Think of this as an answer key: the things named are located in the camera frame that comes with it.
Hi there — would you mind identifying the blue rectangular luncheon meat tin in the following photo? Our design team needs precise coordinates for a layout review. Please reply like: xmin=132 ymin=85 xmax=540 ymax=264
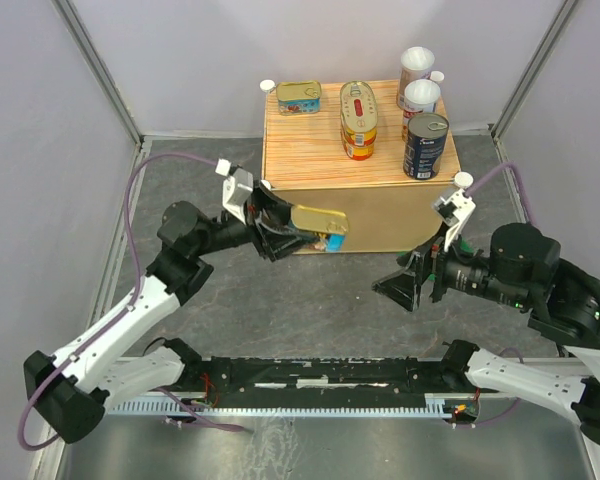
xmin=275 ymin=80 xmax=322 ymax=115

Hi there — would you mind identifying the gold oval fish tin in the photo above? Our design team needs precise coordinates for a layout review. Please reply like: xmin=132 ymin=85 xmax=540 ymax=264
xmin=341 ymin=135 xmax=376 ymax=161

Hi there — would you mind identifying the gold rectangular meat tin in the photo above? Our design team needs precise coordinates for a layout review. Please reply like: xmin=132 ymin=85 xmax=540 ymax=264
xmin=291 ymin=205 xmax=349 ymax=253

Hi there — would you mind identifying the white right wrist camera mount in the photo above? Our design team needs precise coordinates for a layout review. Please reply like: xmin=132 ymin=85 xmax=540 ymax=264
xmin=432 ymin=188 xmax=476 ymax=252

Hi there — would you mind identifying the dark blue round can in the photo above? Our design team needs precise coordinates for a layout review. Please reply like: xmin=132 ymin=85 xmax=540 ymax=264
xmin=403 ymin=113 xmax=449 ymax=180

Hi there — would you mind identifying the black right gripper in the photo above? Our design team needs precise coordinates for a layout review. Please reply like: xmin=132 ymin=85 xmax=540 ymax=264
xmin=370 ymin=218 xmax=529 ymax=313

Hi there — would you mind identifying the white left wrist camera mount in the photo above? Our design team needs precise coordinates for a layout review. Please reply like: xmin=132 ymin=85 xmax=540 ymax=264
xmin=215 ymin=158 xmax=254 ymax=225

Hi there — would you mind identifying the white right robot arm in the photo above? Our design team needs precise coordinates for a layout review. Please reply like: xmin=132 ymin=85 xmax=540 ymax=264
xmin=372 ymin=222 xmax=600 ymax=446

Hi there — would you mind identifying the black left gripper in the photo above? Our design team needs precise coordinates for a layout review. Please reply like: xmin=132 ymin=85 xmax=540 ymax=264
xmin=192 ymin=178 xmax=320 ymax=261

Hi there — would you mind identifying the wooden cube cabinet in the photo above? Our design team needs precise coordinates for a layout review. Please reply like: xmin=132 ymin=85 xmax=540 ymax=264
xmin=261 ymin=79 xmax=461 ymax=253

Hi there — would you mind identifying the oval red fish tin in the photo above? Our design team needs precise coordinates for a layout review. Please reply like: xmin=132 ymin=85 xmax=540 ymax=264
xmin=339 ymin=81 xmax=378 ymax=147

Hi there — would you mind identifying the grey slotted cable duct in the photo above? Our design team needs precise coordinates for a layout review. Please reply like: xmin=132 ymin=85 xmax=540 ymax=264
xmin=108 ymin=394 xmax=452 ymax=420

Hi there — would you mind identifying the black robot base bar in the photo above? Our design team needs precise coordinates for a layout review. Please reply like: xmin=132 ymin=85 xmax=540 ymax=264
xmin=172 ymin=357 xmax=476 ymax=408

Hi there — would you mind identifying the green cloth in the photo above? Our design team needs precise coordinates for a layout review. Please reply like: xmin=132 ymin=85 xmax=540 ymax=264
xmin=396 ymin=235 xmax=476 ymax=267

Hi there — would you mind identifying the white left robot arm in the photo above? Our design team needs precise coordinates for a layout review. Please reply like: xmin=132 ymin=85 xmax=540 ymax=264
xmin=19 ymin=179 xmax=320 ymax=444

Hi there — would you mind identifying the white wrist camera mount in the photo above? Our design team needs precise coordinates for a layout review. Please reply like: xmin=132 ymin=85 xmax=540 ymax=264
xmin=432 ymin=188 xmax=476 ymax=252
xmin=215 ymin=158 xmax=254 ymax=225

